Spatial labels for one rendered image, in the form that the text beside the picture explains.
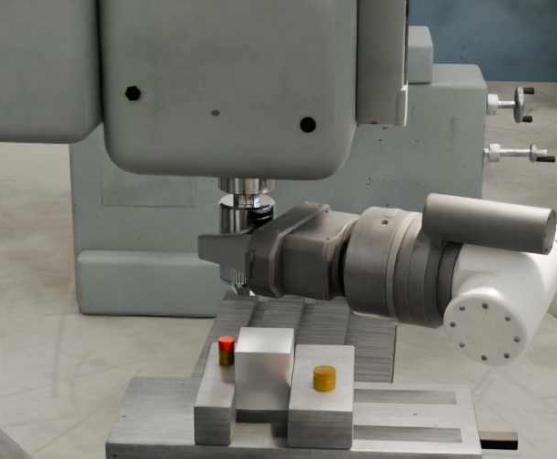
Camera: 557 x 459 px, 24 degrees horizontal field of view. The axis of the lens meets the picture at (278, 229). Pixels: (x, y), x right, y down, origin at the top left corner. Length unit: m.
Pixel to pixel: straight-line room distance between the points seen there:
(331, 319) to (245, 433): 0.47
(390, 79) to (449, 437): 0.38
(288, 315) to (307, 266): 0.67
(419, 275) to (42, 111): 0.31
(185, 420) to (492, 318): 0.42
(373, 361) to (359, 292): 0.56
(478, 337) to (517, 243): 0.07
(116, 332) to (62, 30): 3.18
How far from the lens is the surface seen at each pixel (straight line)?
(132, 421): 1.29
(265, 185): 1.08
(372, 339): 1.65
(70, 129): 0.99
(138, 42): 0.98
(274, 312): 1.72
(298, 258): 1.04
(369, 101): 1.05
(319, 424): 1.22
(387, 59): 1.04
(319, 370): 1.25
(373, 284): 1.02
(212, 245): 1.09
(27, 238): 5.02
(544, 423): 3.60
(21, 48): 0.98
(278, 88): 0.97
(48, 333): 4.14
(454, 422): 1.29
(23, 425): 3.59
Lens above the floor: 1.60
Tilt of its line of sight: 18 degrees down
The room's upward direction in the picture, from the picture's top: straight up
